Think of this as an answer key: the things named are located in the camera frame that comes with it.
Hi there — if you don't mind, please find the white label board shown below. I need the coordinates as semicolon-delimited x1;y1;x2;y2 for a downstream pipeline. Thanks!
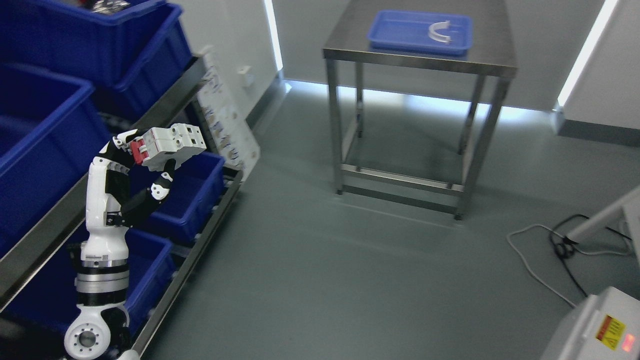
197;45;261;182

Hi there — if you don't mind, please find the white cable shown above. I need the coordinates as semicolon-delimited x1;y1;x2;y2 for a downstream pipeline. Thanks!
506;223;632;308

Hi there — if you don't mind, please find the blue bin centre upper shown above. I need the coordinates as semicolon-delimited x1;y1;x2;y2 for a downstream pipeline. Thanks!
0;63;110;255

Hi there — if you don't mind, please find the white curved plastic bracket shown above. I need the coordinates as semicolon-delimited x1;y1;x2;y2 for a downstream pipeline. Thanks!
428;20;451;44

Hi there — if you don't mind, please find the steel shelf rack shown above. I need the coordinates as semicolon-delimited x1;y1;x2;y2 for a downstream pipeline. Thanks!
1;54;242;360

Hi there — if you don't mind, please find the grey machine with warning sticker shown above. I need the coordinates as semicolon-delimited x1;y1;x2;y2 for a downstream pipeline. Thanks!
541;286;640;360

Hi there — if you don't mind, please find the white desk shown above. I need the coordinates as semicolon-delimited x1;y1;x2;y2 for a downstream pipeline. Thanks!
564;186;640;250

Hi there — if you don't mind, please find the blue bin right upper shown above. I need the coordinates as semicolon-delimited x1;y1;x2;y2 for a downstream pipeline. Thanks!
0;0;192;121

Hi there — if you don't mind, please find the white red circuit breaker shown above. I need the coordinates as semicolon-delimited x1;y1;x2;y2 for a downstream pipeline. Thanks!
129;123;207;172

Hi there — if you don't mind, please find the stainless steel table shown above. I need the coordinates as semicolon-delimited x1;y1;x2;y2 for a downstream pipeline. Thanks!
322;0;518;222

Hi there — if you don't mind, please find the blue bin lower centre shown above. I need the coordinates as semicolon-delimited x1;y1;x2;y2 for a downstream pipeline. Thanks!
3;228;176;335

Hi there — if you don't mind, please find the blue bin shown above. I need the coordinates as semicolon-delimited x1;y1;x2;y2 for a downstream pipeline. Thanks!
3;228;176;335
0;63;110;255
0;0;192;121
135;152;226;244

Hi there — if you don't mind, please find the blue bin lower middle right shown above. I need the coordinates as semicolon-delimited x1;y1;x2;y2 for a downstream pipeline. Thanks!
135;152;226;244

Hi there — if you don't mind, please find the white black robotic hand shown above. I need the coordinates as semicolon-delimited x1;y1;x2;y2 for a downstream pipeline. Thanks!
80;128;176;261

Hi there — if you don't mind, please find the blue plastic tray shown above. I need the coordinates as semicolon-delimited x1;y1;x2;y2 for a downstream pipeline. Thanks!
366;9;474;56

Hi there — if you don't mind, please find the black cable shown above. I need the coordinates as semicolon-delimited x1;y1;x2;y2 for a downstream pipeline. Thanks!
549;214;632;299

